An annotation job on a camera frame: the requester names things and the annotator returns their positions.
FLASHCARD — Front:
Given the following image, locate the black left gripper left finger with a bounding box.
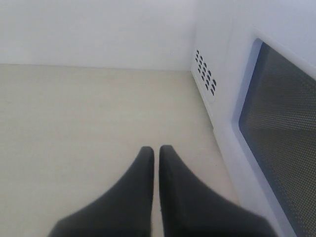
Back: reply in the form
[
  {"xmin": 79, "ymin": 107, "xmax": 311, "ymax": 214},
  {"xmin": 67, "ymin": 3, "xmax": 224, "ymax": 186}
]
[{"xmin": 49, "ymin": 146, "xmax": 155, "ymax": 237}]

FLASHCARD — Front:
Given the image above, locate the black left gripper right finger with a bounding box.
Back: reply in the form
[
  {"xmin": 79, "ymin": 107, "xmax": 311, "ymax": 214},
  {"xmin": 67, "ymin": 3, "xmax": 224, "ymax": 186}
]
[{"xmin": 159, "ymin": 145, "xmax": 276, "ymax": 237}]

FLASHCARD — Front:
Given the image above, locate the white microwave door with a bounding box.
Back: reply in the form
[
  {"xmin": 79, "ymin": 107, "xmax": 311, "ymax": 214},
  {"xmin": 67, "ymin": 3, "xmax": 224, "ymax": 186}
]
[{"xmin": 213, "ymin": 0, "xmax": 316, "ymax": 237}]

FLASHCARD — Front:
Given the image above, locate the white microwave oven body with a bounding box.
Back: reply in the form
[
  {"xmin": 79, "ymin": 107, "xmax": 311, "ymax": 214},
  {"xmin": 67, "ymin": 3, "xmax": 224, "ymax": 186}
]
[{"xmin": 195, "ymin": 0, "xmax": 316, "ymax": 133}]

